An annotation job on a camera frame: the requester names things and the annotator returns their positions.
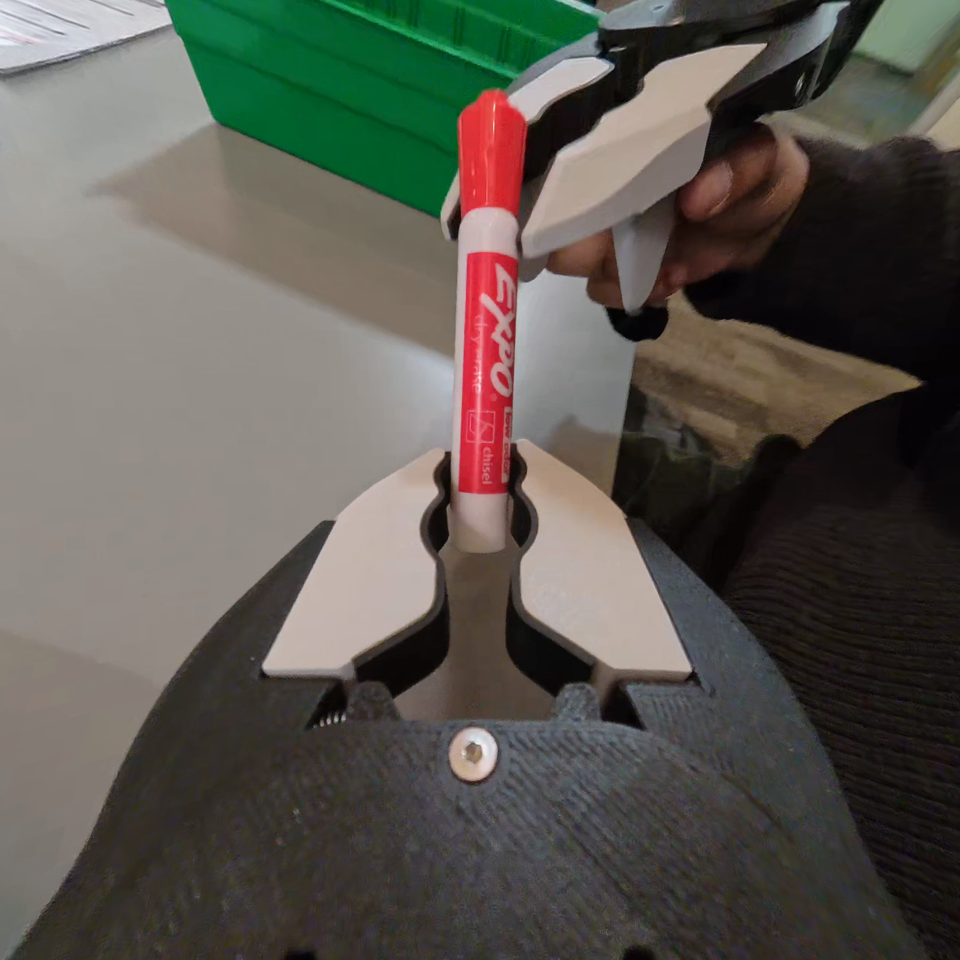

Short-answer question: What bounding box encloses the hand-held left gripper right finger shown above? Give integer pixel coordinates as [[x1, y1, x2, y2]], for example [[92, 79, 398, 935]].
[[506, 440, 693, 702]]

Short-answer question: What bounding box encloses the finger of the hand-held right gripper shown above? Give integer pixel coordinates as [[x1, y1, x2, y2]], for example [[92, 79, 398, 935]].
[[519, 43, 770, 282], [440, 56, 639, 241]]

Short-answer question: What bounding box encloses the person's right hand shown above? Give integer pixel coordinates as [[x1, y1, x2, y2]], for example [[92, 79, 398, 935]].
[[546, 123, 811, 309]]

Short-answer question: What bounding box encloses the red dry-erase marker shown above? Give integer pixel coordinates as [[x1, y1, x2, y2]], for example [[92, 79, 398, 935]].
[[447, 90, 528, 555]]

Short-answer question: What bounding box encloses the laminated paper sheet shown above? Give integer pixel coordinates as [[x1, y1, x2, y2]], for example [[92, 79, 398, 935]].
[[0, 0, 174, 76]]

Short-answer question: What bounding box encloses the green plastic bin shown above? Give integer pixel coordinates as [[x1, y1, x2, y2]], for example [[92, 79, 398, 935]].
[[163, 0, 610, 219]]

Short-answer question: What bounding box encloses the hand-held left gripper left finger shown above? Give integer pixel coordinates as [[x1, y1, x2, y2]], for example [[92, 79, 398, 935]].
[[261, 448, 451, 687]]

